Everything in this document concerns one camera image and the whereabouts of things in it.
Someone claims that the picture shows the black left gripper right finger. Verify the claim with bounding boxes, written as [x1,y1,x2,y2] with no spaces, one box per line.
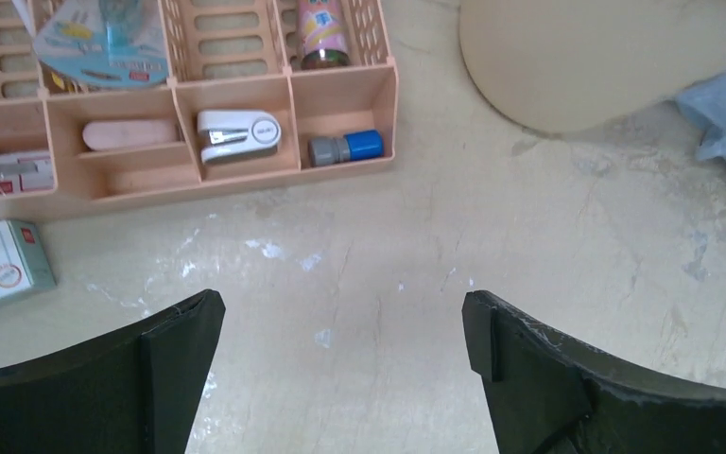
[462,290,726,453]

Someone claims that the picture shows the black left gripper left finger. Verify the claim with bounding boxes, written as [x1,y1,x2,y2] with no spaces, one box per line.
[0,289,225,453]

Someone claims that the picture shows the beige plastic trash bin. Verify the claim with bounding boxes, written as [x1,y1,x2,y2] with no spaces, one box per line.
[458,1,726,133]

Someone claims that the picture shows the staples box in organizer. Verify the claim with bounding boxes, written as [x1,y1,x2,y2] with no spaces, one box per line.
[0,149,56,196]

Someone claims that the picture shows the pink eraser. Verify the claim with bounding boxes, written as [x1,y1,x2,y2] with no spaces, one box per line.
[82,119,180,151]

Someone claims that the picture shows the white mini stapler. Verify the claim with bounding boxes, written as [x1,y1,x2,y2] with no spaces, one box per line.
[197,110,283,165]

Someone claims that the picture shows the pink plastic desk organizer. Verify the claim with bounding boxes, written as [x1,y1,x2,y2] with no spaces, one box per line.
[0,1,399,220]

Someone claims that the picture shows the blue grey stamp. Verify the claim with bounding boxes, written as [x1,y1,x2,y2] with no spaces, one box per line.
[308,130,385,167]

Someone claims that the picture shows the blue correction tape package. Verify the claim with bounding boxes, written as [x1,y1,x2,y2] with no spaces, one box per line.
[33,1,169,90]

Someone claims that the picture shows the pink labelled small bottle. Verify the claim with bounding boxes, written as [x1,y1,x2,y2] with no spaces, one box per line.
[297,0,351,71]

